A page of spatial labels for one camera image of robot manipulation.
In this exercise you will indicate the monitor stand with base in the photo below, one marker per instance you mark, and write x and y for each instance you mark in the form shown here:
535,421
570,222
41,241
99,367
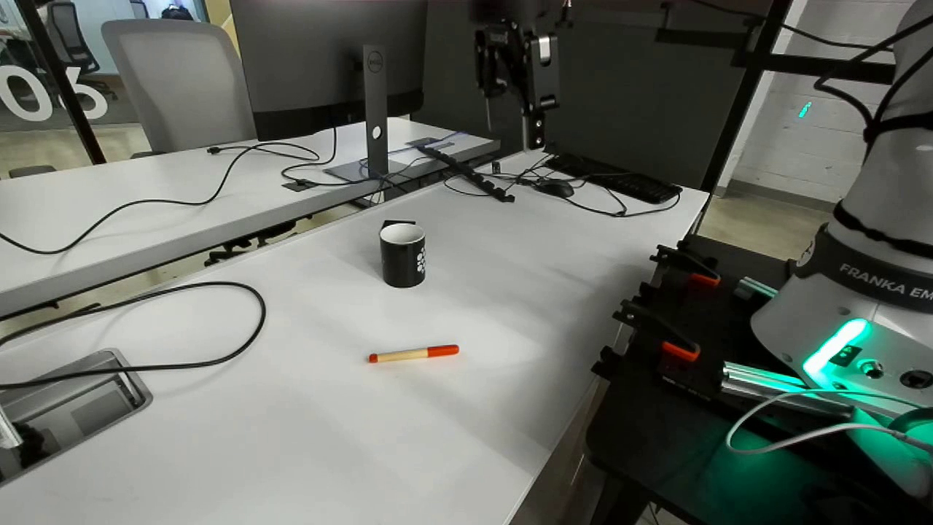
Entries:
373,164

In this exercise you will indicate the orange and beige pen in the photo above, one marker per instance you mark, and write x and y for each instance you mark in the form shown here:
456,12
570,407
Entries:
415,353

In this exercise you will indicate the grey office chair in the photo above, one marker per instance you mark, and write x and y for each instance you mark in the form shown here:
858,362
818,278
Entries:
185,82

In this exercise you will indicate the black mounting breadboard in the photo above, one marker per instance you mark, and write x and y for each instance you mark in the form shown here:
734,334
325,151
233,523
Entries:
676,432

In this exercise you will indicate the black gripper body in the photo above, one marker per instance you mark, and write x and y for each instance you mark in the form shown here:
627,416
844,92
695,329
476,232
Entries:
516,52

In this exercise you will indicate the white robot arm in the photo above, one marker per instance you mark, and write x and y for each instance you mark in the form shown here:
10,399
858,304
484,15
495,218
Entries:
855,318

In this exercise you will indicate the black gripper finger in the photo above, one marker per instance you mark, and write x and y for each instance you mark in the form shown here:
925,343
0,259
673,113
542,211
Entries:
532,126
491,114

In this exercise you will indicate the black mug white inside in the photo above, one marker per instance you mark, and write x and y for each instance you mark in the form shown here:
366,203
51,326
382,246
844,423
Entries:
402,254

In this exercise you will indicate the table cable hatch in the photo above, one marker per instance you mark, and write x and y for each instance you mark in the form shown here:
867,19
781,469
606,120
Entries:
80,400

